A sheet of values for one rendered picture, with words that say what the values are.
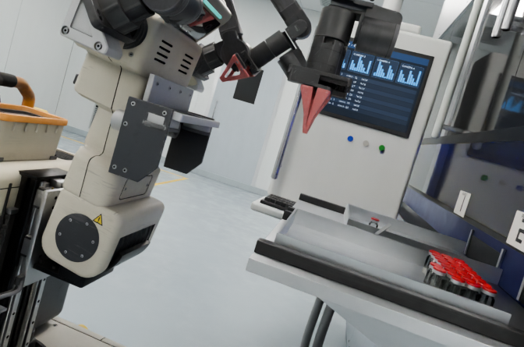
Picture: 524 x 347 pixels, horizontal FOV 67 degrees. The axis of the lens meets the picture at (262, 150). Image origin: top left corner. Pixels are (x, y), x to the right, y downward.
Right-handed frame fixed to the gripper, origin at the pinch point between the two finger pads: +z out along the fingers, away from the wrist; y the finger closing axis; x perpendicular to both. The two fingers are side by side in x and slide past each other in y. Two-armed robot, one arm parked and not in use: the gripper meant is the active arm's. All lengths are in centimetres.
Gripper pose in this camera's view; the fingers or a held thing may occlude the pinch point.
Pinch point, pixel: (306, 128)
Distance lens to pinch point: 66.3
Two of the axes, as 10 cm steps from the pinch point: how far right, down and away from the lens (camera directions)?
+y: 9.4, 2.8, -1.9
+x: 1.9, 0.0, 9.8
